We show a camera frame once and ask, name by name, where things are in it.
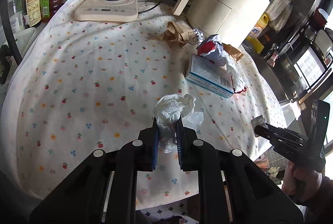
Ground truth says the person's right hand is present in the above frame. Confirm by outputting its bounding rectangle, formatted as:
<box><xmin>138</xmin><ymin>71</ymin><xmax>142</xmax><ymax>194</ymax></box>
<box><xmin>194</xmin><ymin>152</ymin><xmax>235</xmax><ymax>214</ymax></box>
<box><xmin>282</xmin><ymin>161</ymin><xmax>322</xmax><ymax>203</ymax></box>

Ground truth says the crumpled printed wrapper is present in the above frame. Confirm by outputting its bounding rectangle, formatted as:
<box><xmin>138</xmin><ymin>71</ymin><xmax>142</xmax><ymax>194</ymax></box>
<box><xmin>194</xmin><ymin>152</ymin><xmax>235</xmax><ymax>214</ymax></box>
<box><xmin>197</xmin><ymin>35</ymin><xmax>228</xmax><ymax>67</ymax></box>

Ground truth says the blue white carton box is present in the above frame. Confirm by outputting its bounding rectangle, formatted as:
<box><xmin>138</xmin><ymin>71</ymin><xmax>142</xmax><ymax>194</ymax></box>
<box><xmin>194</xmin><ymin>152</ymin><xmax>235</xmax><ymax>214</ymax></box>
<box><xmin>185</xmin><ymin>54</ymin><xmax>234</xmax><ymax>98</ymax></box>

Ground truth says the small foil ball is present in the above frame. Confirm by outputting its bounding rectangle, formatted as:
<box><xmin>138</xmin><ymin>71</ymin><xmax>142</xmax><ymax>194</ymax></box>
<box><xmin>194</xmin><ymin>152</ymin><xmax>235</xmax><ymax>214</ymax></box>
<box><xmin>193</xmin><ymin>28</ymin><xmax>205</xmax><ymax>45</ymax></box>

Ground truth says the yellow detergent bottle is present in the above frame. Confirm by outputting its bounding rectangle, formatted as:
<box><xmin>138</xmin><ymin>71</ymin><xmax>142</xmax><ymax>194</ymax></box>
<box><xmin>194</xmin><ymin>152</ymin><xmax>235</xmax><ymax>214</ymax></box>
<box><xmin>246</xmin><ymin>12</ymin><xmax>269</xmax><ymax>54</ymax></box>

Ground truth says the floral white tablecloth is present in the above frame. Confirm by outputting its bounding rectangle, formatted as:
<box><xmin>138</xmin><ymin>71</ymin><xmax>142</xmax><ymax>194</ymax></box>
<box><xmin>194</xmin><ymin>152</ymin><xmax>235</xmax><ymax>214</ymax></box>
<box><xmin>1</xmin><ymin>0</ymin><xmax>286</xmax><ymax>212</ymax></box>

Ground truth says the cream air fryer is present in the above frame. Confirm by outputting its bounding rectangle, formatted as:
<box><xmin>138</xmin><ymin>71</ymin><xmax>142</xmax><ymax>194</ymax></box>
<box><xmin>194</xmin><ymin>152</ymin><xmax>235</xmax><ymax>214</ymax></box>
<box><xmin>173</xmin><ymin>0</ymin><xmax>270</xmax><ymax>48</ymax></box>

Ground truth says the white tissue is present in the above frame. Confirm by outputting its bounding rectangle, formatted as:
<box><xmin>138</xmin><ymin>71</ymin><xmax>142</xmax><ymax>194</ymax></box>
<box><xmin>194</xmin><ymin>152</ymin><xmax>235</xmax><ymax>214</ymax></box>
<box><xmin>153</xmin><ymin>94</ymin><xmax>204</xmax><ymax>153</ymax></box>

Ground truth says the brown paper bag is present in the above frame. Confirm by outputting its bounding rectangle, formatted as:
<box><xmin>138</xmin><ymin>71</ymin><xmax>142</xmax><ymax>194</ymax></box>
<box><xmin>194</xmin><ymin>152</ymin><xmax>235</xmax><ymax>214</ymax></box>
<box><xmin>150</xmin><ymin>22</ymin><xmax>197</xmax><ymax>47</ymax></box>

